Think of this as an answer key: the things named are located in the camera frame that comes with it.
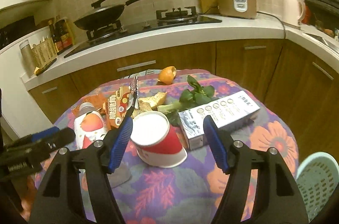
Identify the red white paper cup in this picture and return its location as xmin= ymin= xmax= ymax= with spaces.
xmin=131 ymin=111 xmax=187 ymax=168

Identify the orange snack wrapper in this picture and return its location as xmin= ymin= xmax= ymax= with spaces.
xmin=72 ymin=85 xmax=134 ymax=130

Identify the peach tea plastic bottle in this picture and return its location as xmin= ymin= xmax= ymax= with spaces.
xmin=74 ymin=102 xmax=107 ymax=149

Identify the white blue milk carton box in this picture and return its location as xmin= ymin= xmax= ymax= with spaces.
xmin=179 ymin=91 xmax=260 ymax=150

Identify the orange peel piece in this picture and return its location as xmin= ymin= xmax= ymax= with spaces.
xmin=132 ymin=92 xmax=167 ymax=118

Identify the floral tablecloth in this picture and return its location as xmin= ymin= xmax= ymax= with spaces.
xmin=34 ymin=68 xmax=300 ymax=224

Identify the green bok choy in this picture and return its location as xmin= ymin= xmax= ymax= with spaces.
xmin=157 ymin=75 xmax=215 ymax=127

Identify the orange peel cup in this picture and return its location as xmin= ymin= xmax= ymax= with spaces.
xmin=158 ymin=66 xmax=176 ymax=85

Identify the steel thermos cup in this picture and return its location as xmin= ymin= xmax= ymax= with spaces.
xmin=19 ymin=39 xmax=37 ymax=77

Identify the soy sauce bottle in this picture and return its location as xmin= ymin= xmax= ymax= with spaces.
xmin=48 ymin=15 xmax=74 ymax=55

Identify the light blue plastic basket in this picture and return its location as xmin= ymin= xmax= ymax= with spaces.
xmin=296 ymin=152 xmax=338 ymax=221

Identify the black frying pan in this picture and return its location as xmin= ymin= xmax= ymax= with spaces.
xmin=74 ymin=0 xmax=140 ymax=31

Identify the black gas stove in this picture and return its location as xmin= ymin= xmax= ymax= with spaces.
xmin=64 ymin=6 xmax=221 ymax=58

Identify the white electric kettle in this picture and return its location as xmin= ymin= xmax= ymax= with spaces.
xmin=282 ymin=0 xmax=306 ymax=29

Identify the black power cable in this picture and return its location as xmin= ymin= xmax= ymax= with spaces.
xmin=197 ymin=4 xmax=287 ymax=108

